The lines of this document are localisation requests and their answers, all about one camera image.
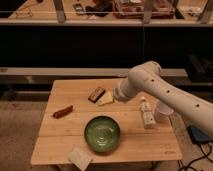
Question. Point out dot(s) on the wooden table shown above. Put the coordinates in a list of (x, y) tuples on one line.
[(138, 146)]

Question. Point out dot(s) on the brown sausage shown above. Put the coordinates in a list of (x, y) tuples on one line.
[(63, 112)]

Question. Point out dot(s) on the green ceramic bowl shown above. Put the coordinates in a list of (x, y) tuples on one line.
[(102, 134)]

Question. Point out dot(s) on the red tray on shelf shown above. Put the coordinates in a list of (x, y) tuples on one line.
[(135, 9)]

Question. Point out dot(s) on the white plastic bottle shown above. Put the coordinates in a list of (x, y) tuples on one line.
[(147, 114)]

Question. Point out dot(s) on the brown chocolate bar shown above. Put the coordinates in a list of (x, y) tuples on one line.
[(96, 94)]

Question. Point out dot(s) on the black power box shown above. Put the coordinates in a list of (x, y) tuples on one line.
[(197, 136)]

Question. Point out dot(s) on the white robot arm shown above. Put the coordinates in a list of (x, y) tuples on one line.
[(146, 78)]

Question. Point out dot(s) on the pale yellow cheese wedge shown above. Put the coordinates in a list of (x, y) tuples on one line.
[(107, 98)]

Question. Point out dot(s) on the metal shelf rail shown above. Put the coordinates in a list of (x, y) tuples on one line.
[(96, 72)]

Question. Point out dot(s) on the white mug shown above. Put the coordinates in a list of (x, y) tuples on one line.
[(162, 112)]

